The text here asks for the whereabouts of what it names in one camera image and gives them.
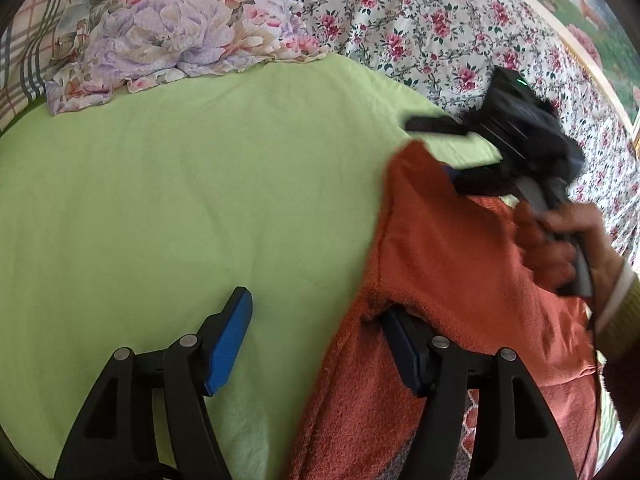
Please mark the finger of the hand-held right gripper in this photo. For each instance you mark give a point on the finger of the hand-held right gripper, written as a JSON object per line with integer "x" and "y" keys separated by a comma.
{"x": 480, "y": 180}
{"x": 435, "y": 125}

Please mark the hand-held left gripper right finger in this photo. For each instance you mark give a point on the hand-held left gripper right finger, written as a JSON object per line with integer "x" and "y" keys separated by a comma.
{"x": 406, "y": 357}

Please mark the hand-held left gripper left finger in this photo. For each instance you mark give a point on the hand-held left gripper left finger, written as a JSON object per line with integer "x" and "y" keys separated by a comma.
{"x": 229, "y": 347}

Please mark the orange terry towel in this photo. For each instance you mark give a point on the orange terry towel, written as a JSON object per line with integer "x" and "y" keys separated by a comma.
{"x": 450, "y": 270}

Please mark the person's right forearm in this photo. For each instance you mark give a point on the person's right forearm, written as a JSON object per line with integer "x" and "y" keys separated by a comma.
{"x": 620, "y": 315}

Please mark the person's right hand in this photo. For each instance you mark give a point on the person's right hand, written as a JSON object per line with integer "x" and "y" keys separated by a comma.
{"x": 555, "y": 255}

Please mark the orange white patterned cloth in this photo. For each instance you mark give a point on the orange white patterned cloth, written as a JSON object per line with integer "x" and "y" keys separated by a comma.
{"x": 470, "y": 430}

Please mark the white red floral quilt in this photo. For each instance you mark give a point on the white red floral quilt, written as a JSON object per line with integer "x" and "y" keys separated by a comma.
{"x": 400, "y": 10}

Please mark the light green blanket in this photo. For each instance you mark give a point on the light green blanket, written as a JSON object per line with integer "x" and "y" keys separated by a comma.
{"x": 175, "y": 185}

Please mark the person's maroon garment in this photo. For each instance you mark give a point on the person's maroon garment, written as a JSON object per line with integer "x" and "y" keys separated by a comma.
{"x": 622, "y": 400}

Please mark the purple floral pillow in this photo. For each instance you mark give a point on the purple floral pillow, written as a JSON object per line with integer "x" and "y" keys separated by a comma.
{"x": 175, "y": 25}

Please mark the plaid blanket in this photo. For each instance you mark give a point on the plaid blanket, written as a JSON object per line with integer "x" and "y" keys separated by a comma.
{"x": 30, "y": 60}

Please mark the deer meadow wall poster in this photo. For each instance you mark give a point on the deer meadow wall poster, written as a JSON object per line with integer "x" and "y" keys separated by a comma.
{"x": 600, "y": 20}

